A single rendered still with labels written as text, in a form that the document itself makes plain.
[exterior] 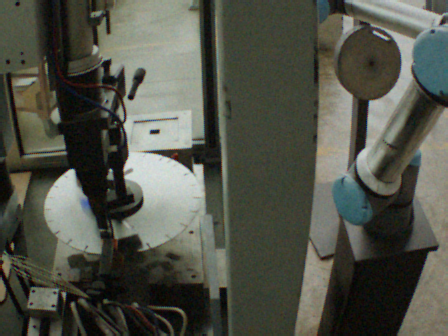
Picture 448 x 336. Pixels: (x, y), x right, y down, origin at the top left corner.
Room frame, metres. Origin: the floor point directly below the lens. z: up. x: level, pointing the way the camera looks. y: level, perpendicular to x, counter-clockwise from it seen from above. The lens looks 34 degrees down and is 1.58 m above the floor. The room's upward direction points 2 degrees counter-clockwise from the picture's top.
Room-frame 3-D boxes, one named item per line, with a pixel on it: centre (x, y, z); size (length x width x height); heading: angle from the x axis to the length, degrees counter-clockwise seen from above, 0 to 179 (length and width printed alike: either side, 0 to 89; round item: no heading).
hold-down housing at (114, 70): (0.78, 0.18, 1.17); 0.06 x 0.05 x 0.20; 174
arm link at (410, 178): (0.97, -0.40, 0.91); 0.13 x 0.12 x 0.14; 127
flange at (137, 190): (0.85, 0.21, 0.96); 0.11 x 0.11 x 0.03
